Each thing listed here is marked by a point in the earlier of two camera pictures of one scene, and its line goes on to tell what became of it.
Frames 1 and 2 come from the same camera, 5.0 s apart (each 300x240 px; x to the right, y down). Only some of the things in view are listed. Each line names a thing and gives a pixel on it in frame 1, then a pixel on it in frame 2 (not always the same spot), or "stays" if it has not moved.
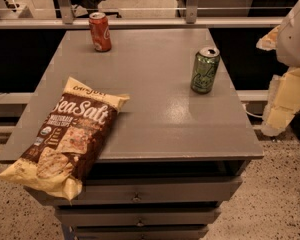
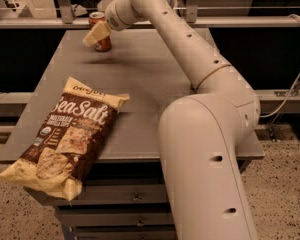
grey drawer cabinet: [177, 151] stays
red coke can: [99, 31] stays
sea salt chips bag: [67, 141] stays
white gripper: [295, 40] to [112, 14]
